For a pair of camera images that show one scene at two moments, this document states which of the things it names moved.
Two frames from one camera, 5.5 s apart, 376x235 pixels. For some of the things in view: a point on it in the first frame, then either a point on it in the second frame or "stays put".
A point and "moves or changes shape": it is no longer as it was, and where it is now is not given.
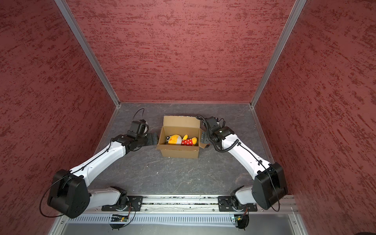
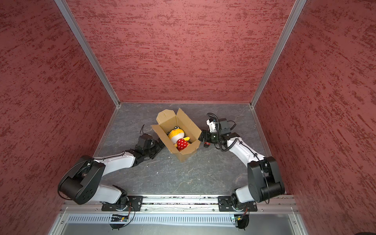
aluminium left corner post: [65, 10] stays put
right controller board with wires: [242, 220] stays put
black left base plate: [134, 204] stays put
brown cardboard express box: [181, 137] moves or changes shape
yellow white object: [177, 140] moves or changes shape
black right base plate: [226, 203] stays put
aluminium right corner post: [298, 5] stays put
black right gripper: [204, 136] stays put
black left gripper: [150, 139] to [158, 147]
